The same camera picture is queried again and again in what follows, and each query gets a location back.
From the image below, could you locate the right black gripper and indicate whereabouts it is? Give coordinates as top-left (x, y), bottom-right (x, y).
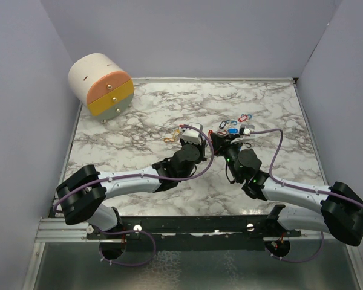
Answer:
top-left (211, 132), bottom-right (244, 182)

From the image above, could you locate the blue key tag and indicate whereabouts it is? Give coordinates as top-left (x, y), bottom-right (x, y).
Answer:
top-left (227, 128), bottom-right (239, 135)

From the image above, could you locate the black key tag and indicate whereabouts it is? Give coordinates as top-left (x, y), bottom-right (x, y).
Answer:
top-left (219, 121), bottom-right (227, 129)

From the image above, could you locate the red key tag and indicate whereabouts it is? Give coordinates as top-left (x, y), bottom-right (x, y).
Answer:
top-left (238, 115), bottom-right (248, 122)

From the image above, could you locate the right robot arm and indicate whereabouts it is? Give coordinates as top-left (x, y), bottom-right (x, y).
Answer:
top-left (210, 133), bottom-right (363, 246)

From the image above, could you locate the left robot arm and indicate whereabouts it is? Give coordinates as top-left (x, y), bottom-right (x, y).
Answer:
top-left (53, 141), bottom-right (206, 239)

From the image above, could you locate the black mounting base bar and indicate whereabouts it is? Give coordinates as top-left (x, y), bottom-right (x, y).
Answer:
top-left (87, 215), bottom-right (301, 252)

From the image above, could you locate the round three-drawer storage box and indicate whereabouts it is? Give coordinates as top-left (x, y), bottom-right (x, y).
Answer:
top-left (68, 53), bottom-right (134, 123)

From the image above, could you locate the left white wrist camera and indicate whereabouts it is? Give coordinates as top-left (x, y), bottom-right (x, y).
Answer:
top-left (180, 122), bottom-right (203, 145)

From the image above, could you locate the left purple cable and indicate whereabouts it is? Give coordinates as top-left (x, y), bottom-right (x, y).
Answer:
top-left (53, 125), bottom-right (215, 266)

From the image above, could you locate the purple cable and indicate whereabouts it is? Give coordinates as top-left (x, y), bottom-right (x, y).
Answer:
top-left (243, 128), bottom-right (363, 263)
top-left (53, 125), bottom-right (215, 266)

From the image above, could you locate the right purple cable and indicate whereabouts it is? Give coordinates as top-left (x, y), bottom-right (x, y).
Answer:
top-left (243, 128), bottom-right (363, 263)

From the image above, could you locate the aluminium rail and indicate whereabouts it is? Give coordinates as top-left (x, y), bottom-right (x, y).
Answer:
top-left (36, 213), bottom-right (355, 242)

